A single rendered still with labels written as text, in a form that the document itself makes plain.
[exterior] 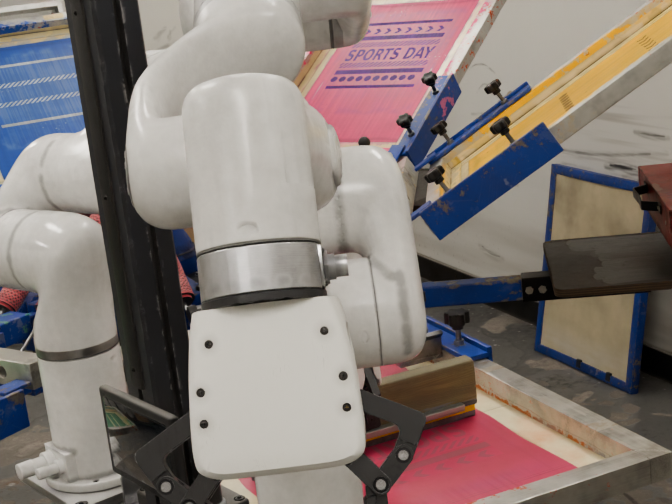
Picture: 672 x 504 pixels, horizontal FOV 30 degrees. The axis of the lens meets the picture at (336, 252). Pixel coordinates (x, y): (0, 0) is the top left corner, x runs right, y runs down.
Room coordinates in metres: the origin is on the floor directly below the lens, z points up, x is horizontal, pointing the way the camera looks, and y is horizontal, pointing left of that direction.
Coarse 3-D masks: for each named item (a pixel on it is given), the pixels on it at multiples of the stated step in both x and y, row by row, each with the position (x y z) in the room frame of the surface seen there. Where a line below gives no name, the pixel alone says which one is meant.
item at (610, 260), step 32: (576, 256) 2.71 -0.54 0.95; (608, 256) 2.68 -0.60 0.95; (640, 256) 2.65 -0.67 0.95; (448, 288) 2.68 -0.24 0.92; (480, 288) 2.68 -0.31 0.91; (512, 288) 2.67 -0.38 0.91; (544, 288) 2.65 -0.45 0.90; (576, 288) 2.48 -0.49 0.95; (608, 288) 2.47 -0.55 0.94; (640, 288) 2.46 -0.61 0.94
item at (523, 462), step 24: (480, 432) 1.79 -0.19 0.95; (504, 432) 1.78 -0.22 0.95; (504, 456) 1.69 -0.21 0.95; (528, 456) 1.68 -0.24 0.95; (552, 456) 1.67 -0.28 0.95; (432, 480) 1.64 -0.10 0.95; (456, 480) 1.63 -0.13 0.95; (480, 480) 1.62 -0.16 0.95; (504, 480) 1.61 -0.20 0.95; (528, 480) 1.61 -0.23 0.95
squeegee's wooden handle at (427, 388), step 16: (416, 368) 1.83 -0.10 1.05; (432, 368) 1.82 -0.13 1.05; (448, 368) 1.83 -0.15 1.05; (464, 368) 1.84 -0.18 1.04; (384, 384) 1.79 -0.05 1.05; (400, 384) 1.80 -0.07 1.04; (416, 384) 1.81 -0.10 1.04; (432, 384) 1.82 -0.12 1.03; (448, 384) 1.83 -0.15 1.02; (464, 384) 1.84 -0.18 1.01; (400, 400) 1.79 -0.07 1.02; (416, 400) 1.81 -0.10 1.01; (432, 400) 1.82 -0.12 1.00; (448, 400) 1.83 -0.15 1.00; (464, 400) 1.84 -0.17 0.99
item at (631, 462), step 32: (480, 384) 1.96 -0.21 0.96; (512, 384) 1.88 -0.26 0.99; (544, 416) 1.79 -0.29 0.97; (576, 416) 1.72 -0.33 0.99; (608, 448) 1.64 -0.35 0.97; (640, 448) 1.59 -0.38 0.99; (544, 480) 1.52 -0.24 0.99; (576, 480) 1.51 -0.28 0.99; (608, 480) 1.53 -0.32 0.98; (640, 480) 1.55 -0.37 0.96
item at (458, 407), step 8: (440, 408) 1.82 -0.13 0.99; (448, 408) 1.82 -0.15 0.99; (456, 408) 1.82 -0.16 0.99; (464, 408) 1.82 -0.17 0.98; (432, 416) 1.80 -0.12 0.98; (440, 416) 1.81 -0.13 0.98; (384, 424) 1.78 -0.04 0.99; (392, 424) 1.78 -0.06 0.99; (368, 432) 1.76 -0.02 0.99; (376, 432) 1.76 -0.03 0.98; (384, 432) 1.77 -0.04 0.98
